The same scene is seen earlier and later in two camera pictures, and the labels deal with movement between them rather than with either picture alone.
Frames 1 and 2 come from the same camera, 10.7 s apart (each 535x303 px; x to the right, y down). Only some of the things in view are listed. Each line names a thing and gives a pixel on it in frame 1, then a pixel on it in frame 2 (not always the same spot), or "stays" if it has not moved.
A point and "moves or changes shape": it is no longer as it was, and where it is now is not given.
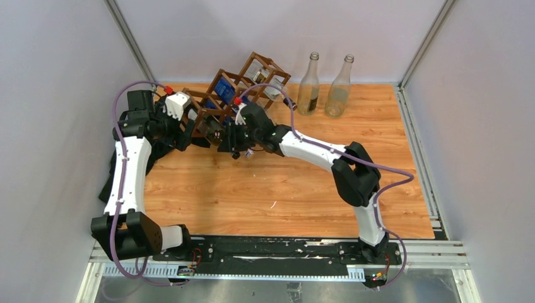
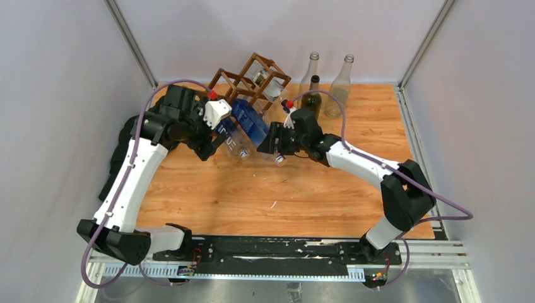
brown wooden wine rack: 261,82 stays
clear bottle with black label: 309,88 stays
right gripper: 230,143 → 276,130
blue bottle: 225,89 moves or changes shape
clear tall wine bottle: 339,93 stays
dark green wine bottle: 214,132 moves or changes shape
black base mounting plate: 274,252 stays
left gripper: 181,140 → 202,147
